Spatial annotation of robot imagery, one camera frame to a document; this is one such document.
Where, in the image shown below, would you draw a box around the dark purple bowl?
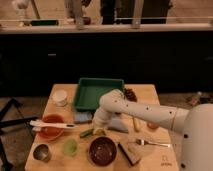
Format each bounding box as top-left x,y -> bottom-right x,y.
88,137 -> 117,166

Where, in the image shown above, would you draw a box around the orange plastic bowl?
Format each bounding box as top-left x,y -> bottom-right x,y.
38,114 -> 63,141

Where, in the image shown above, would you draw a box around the blue sponge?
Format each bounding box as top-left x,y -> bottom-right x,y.
74,112 -> 92,124

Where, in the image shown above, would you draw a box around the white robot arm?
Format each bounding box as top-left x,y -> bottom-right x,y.
93,89 -> 213,171

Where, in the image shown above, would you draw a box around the green plastic tray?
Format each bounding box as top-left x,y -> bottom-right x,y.
73,78 -> 124,111

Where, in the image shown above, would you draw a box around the black tripod stand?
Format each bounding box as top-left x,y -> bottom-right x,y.
0,98 -> 36,171

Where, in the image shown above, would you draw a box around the dark red grapes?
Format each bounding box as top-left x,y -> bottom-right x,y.
124,88 -> 137,102

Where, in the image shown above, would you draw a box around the silver fork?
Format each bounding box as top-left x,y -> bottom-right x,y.
135,139 -> 171,147

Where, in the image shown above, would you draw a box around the green plastic cup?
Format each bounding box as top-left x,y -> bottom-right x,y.
63,139 -> 78,156

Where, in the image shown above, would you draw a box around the black handled brush block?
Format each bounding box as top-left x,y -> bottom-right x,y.
118,142 -> 141,166

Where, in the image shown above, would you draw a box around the red apple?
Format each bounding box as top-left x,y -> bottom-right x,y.
147,122 -> 159,130

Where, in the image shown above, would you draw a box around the green pepper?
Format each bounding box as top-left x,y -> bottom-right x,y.
79,129 -> 94,138

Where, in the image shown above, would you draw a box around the small metal cup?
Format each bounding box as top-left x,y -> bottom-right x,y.
33,144 -> 51,162

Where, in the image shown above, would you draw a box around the white paper cup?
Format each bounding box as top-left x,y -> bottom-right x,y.
52,90 -> 67,107

